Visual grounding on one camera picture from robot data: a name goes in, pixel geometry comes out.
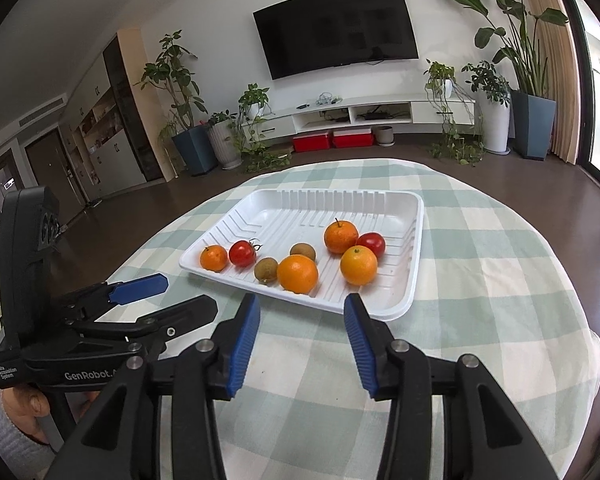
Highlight person's left hand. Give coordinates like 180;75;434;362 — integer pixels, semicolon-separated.
0;387;102;445

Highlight red tomato with stem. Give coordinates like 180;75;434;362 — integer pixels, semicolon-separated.
356;232;386;259
229;239;264;267

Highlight smooth orange with stem button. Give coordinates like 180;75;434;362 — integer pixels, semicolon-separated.
340;245;379;286

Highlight plant in white ribbed pot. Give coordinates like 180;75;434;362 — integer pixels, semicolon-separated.
206;111;244;170

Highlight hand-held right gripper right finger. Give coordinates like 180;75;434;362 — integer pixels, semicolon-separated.
343;293;556;480

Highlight small mandarin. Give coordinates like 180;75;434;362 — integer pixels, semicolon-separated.
200;244;229;273

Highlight white plastic tray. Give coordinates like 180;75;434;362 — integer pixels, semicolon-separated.
179;188;425;322

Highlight large-leaf plant in blue pot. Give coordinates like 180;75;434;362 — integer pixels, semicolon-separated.
435;0;570;162

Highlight black framed glass door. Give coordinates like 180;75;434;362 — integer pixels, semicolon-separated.
565;0;600;186

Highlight brown room door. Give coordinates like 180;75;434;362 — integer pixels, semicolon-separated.
24;127;84;221

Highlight white television cabinet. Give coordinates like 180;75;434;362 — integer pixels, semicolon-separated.
240;96;477;137

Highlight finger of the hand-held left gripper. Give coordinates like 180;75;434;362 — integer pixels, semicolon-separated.
60;274;170;321
71;295;219;356

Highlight beige curtain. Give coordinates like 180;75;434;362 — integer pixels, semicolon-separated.
522;0;589;166

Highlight person's left forearm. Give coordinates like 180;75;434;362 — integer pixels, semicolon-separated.
0;397;56;473

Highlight dark rough tangerine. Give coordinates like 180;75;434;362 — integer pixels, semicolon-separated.
323;218;359;255

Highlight bushy plant in white pot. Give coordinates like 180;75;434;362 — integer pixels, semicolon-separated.
461;61;512;155

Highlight tall plant in blue pot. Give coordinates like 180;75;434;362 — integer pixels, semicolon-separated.
134;30;219;177

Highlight trailing pothos in white pot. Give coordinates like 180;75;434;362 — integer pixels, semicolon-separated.
230;83;294;173
423;59;486;166

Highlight black wall television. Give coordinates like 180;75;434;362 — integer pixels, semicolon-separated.
252;0;420;81

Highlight air vent grille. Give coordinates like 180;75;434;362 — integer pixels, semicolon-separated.
19;96;66;129

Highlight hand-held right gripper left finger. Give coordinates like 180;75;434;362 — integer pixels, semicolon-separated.
55;292;262;480

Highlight built-in wall cupboard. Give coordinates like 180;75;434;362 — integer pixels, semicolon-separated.
62;30;166;199

